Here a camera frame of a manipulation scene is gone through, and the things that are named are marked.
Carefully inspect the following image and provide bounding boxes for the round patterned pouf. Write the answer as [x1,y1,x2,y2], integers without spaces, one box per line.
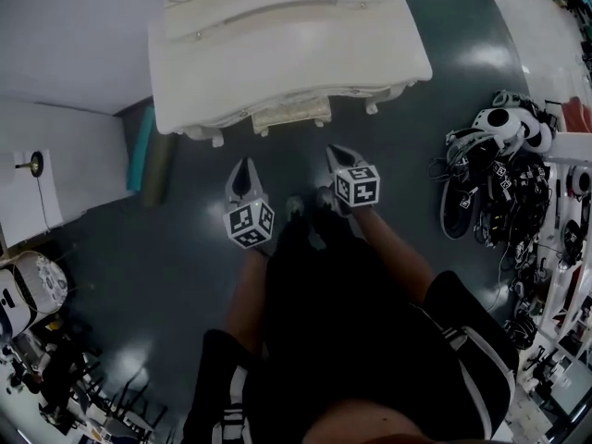
[12,251,71,317]

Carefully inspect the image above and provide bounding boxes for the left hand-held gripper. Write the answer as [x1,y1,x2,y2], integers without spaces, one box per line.
[222,156,278,259]

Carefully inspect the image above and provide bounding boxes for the person's left forearm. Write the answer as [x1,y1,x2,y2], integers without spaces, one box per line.
[220,246,278,358]

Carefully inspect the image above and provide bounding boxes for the cream upholstered stool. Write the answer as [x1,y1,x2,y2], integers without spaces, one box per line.
[252,96,334,138]

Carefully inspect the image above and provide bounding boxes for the pile of black cables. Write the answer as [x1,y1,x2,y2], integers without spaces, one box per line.
[427,148,559,258]

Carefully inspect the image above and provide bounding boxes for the white dressing table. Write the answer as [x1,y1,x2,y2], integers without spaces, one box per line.
[147,0,435,149]

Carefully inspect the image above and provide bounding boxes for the red cushion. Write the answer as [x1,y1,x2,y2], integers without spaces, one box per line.
[561,96,592,134]

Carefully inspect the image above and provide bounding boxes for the grey-green headset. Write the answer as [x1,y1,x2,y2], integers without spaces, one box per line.
[491,89,534,111]

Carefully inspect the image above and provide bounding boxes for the teal rolled mat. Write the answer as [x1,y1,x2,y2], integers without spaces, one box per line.
[126,105,157,194]

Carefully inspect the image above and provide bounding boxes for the white side cabinet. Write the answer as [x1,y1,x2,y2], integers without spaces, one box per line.
[0,98,131,250]

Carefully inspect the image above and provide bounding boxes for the white and black device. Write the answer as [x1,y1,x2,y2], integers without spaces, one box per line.
[0,267,39,338]

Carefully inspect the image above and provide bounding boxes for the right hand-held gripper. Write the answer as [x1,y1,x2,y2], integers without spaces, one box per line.
[325,144,382,217]

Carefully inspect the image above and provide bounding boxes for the person's right grey shoe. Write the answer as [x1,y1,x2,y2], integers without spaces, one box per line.
[314,186,338,213]

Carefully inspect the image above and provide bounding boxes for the person's left grey shoe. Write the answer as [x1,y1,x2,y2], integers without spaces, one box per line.
[285,194,307,224]

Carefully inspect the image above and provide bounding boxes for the person's grey shoe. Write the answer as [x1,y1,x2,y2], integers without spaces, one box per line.
[285,194,307,224]
[314,186,338,213]

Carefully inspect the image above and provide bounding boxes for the person's right forearm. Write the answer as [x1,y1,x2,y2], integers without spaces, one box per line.
[354,204,437,315]

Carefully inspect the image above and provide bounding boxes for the thin black lamp cable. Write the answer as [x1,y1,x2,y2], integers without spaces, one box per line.
[34,173,51,233]

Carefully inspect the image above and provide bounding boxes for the olive rolled mat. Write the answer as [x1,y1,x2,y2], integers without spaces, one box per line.
[142,133,178,208]

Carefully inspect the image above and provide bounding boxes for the large white headset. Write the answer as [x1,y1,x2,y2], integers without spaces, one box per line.
[470,106,526,155]

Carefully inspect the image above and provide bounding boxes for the person's black clothing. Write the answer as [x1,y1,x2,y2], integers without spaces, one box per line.
[182,203,520,444]

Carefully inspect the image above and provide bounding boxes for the small white headset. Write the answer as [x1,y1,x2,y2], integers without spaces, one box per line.
[521,110,557,154]

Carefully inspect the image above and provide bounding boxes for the brass lamp base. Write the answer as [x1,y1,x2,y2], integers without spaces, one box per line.
[14,151,45,178]

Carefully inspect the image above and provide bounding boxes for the white shelf frame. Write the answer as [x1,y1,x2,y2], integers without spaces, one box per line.
[538,130,592,358]

